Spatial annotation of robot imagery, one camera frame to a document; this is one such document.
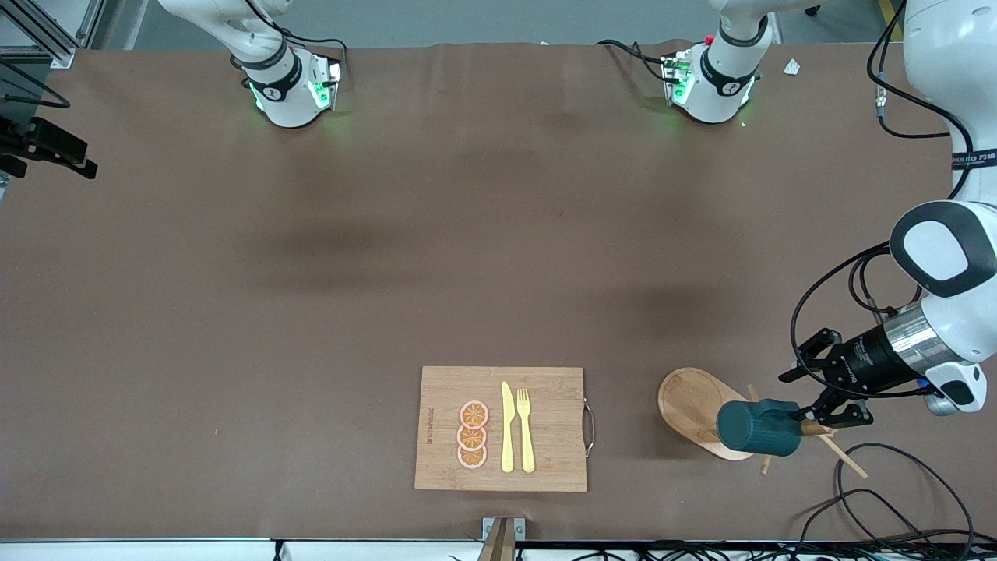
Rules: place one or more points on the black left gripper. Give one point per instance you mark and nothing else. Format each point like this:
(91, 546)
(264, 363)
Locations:
(866, 362)

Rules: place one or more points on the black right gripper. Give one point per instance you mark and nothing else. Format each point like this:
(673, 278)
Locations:
(48, 143)

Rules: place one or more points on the dark green cup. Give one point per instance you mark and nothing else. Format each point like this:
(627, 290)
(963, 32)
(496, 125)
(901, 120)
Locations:
(759, 428)

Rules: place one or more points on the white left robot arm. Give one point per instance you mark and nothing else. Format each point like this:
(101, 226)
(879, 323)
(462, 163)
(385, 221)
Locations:
(728, 86)

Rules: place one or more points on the wooden mug tree rack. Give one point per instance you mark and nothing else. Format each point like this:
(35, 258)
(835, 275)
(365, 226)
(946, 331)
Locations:
(689, 405)

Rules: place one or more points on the brown table cover sheet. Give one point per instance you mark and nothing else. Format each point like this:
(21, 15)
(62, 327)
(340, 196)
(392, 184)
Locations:
(234, 351)

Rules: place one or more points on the bamboo cutting board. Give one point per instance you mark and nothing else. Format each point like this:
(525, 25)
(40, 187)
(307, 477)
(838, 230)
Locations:
(553, 460)

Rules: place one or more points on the yellow plastic fork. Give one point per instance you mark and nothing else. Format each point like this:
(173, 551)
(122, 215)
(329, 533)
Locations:
(527, 444)

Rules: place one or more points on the white paper scrap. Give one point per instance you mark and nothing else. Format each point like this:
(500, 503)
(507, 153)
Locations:
(792, 67)

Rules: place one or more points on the yellow plastic knife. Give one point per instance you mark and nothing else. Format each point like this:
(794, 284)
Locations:
(508, 436)

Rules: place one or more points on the orange slice toy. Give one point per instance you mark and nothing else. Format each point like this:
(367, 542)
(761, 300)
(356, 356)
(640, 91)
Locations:
(471, 438)
(471, 458)
(474, 414)

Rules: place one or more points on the brown mounting bar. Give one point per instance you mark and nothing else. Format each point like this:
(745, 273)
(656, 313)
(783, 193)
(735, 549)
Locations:
(498, 541)

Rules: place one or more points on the aluminium frame post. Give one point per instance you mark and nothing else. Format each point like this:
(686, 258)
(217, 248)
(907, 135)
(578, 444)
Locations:
(58, 51)

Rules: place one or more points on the grey metal bracket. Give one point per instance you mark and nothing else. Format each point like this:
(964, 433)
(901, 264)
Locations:
(519, 528)

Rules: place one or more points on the white table edge rail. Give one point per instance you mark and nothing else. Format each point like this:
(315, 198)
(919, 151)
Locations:
(117, 549)

